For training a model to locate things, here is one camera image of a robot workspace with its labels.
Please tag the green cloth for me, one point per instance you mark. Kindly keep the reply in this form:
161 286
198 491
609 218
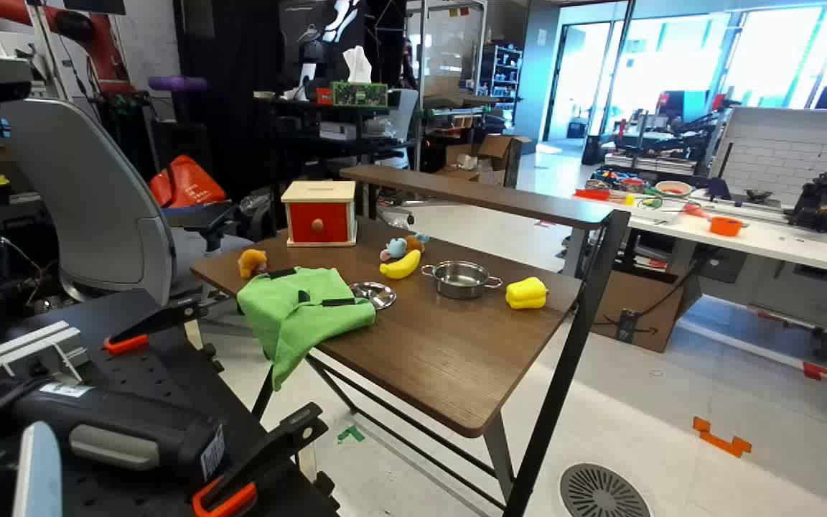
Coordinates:
299 317

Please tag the white desk partition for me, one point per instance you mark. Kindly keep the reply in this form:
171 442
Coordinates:
797 145

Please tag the blue plush toy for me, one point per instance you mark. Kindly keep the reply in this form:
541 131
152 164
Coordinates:
398 248

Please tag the small steel pot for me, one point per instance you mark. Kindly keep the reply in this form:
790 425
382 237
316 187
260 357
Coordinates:
459 280

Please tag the black storage shelf rack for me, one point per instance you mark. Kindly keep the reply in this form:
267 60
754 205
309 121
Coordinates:
336 133

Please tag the cardboard box under desk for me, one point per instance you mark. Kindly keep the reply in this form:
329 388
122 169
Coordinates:
637 312

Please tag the red robot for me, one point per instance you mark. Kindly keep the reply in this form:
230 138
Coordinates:
59 39

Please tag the green tissue box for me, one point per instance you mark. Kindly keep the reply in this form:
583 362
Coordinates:
360 92

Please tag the yellow banana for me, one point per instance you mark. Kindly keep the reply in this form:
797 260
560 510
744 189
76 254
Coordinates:
399 264

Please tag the long white desk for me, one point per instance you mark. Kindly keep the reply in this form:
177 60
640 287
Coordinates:
767 238

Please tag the green floor tape mark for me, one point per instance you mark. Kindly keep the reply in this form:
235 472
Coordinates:
352 432

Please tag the wooden box with red drawer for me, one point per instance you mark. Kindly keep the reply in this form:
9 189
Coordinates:
319 215

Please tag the red tray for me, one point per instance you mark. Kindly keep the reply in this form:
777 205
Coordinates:
593 194

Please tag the glass pot lid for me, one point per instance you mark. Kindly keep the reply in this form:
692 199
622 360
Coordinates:
373 293

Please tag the wooden table with black frame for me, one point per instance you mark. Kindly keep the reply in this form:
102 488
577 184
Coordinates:
452 353

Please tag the orange plush toy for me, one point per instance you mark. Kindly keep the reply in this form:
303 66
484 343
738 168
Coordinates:
250 261

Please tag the orange floor tape mark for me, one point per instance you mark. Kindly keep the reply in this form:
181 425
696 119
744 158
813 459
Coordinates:
718 441

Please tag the round floor drain grate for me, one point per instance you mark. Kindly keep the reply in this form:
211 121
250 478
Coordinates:
603 491

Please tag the open cardboard box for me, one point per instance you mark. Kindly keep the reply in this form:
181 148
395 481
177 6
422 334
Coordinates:
485 158

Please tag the orange bag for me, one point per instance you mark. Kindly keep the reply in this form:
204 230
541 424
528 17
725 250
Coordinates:
185 182

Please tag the black machine on desk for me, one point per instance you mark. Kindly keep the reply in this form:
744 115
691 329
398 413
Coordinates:
820 201

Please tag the grey plastic shell chair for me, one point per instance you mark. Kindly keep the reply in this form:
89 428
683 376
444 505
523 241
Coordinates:
86 201

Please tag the orange bowl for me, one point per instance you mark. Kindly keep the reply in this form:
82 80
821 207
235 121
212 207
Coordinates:
725 228

